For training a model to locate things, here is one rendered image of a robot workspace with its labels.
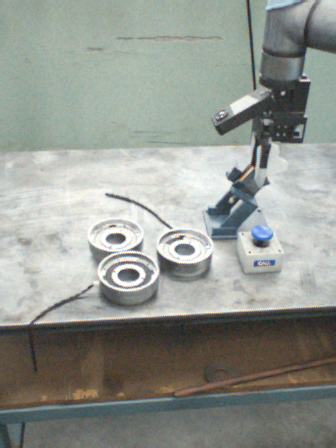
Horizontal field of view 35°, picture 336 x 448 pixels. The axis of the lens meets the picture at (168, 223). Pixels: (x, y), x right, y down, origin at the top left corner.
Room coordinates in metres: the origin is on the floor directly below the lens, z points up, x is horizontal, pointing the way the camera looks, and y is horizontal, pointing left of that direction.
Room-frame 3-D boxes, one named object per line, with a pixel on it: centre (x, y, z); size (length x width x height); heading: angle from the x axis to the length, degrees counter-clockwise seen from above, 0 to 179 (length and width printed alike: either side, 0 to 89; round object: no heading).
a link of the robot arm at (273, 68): (0.92, -0.19, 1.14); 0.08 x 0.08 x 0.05
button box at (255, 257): (0.80, -0.18, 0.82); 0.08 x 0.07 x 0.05; 98
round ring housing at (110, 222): (0.82, 0.10, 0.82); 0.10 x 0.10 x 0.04
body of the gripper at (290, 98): (0.92, -0.19, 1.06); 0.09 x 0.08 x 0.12; 95
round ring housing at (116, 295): (0.71, 0.07, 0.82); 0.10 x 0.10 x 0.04
